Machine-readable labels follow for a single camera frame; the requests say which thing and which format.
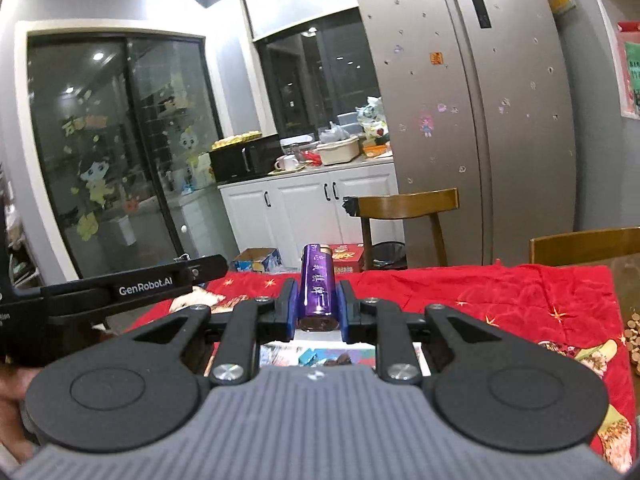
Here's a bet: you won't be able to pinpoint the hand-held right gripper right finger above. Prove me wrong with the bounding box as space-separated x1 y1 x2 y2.
337 280 511 387

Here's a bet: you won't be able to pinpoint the dark kitchen window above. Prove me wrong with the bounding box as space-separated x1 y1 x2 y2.
240 0 381 139

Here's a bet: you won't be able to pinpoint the red cardboard box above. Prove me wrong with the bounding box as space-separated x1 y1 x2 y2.
327 243 366 274

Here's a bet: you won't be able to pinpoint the black microwave oven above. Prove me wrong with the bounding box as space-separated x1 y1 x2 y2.
208 133 284 184

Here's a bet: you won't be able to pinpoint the cream plastic basin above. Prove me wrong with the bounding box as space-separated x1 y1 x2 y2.
317 137 361 166

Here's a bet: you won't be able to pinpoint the purple lighter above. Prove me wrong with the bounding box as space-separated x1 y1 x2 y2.
298 243 341 332

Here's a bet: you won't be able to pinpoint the white kitchen cabinet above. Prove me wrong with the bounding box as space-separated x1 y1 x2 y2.
218 160 401 267

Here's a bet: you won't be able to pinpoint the black shallow box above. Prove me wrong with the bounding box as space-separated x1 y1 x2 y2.
202 337 433 379

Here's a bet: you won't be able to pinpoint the person's left hand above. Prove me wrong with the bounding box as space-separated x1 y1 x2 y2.
0 360 40 463

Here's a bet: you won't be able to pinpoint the red bear printed blanket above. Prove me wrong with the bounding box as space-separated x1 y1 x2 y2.
122 265 636 476

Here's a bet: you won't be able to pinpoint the blue cardboard box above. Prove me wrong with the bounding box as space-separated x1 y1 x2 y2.
233 247 282 274

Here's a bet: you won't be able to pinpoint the green and red poster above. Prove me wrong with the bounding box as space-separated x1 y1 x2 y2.
617 22 640 119

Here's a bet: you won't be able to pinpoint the yellow items on microwave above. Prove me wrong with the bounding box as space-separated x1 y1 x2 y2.
212 129 264 151

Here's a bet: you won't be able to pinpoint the colourful snack bag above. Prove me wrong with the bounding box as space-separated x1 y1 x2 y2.
355 95 389 146

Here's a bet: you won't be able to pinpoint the glass sliding door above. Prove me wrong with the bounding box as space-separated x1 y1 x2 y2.
15 22 226 284

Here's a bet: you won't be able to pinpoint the black trash bin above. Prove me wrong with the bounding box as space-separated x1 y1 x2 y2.
372 241 409 270

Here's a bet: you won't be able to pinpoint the wooden trivet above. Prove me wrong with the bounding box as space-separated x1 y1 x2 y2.
622 312 640 377

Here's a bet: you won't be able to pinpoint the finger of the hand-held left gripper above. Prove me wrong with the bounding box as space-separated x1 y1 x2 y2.
186 254 229 287

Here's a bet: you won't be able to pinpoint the white plastic bag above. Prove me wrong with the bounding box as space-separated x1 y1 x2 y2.
319 122 351 144

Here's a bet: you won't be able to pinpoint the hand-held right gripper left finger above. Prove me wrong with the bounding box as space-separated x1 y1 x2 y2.
120 278 299 387

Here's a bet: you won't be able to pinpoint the silver refrigerator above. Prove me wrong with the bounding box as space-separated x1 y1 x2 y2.
354 0 577 269

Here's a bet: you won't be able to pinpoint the wooden chair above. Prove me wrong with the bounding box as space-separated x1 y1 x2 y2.
342 187 460 269
528 227 640 267

